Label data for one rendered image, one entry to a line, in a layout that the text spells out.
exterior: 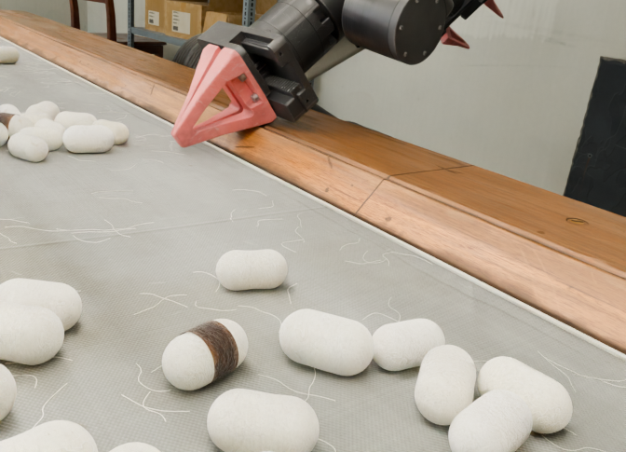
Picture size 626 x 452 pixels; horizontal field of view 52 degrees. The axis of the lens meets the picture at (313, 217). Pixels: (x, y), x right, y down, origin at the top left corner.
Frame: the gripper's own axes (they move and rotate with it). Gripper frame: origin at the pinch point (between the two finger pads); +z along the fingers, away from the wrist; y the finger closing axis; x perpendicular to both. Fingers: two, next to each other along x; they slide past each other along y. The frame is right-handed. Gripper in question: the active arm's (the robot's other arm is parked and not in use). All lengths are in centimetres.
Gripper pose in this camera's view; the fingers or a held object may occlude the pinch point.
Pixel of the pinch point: (184, 133)
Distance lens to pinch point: 51.5
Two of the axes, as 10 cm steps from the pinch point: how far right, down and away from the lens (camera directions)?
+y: 5.9, 3.3, -7.4
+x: 4.3, 6.4, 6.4
